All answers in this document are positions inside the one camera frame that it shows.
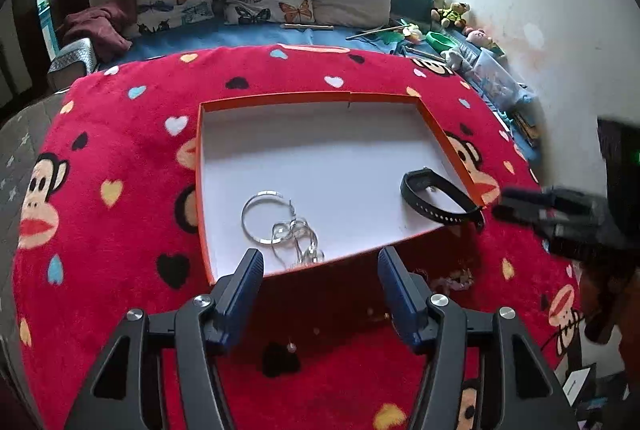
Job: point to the maroon crumpled cloth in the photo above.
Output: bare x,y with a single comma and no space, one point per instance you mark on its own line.
103,26

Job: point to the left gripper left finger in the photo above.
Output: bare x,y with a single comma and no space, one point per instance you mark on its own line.
124,388

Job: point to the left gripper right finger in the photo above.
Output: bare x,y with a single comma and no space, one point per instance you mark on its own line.
518,389

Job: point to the black smart band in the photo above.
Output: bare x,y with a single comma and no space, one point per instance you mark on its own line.
439,200

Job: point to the blue bed sheet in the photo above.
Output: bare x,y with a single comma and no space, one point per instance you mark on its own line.
211,34

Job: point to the plush toy animals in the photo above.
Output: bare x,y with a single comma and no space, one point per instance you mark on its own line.
452,16

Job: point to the large silver hoop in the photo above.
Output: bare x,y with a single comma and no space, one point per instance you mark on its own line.
266,218

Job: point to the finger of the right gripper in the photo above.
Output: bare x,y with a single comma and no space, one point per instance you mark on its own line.
540,209

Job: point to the orange white shallow box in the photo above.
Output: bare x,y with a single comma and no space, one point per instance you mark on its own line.
339,156

